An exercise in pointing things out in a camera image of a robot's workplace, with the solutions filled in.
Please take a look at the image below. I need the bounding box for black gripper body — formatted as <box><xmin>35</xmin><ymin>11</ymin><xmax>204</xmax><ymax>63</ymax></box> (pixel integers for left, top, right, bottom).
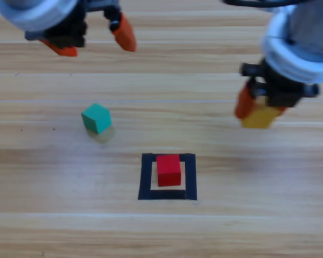
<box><xmin>239</xmin><ymin>60</ymin><xmax>321</xmax><ymax>108</ymax></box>
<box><xmin>24</xmin><ymin>0</ymin><xmax>124</xmax><ymax>49</ymax></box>

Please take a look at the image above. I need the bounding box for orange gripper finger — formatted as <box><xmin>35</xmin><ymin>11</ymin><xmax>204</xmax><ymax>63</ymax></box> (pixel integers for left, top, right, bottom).
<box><xmin>269</xmin><ymin>106</ymin><xmax>287</xmax><ymax>121</ymax></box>
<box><xmin>109</xmin><ymin>12</ymin><xmax>137</xmax><ymax>53</ymax></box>
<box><xmin>233</xmin><ymin>79</ymin><xmax>259</xmax><ymax>120</ymax></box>
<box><xmin>40</xmin><ymin>39</ymin><xmax>78</xmax><ymax>58</ymax></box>

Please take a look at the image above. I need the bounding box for yellow wooden block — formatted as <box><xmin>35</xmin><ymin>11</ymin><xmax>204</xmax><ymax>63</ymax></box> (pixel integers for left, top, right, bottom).
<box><xmin>241</xmin><ymin>95</ymin><xmax>282</xmax><ymax>130</ymax></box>

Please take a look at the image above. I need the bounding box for green wooden block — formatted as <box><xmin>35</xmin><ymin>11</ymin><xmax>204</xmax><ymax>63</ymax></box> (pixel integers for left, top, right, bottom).
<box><xmin>80</xmin><ymin>103</ymin><xmax>113</xmax><ymax>134</ymax></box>

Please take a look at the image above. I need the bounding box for red wooden block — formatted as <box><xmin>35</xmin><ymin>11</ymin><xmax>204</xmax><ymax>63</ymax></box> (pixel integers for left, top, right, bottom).
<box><xmin>155</xmin><ymin>154</ymin><xmax>182</xmax><ymax>187</ymax></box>

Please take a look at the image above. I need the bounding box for black tape square outline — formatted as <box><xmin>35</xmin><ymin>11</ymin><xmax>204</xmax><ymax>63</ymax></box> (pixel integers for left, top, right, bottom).
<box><xmin>137</xmin><ymin>152</ymin><xmax>198</xmax><ymax>202</ymax></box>

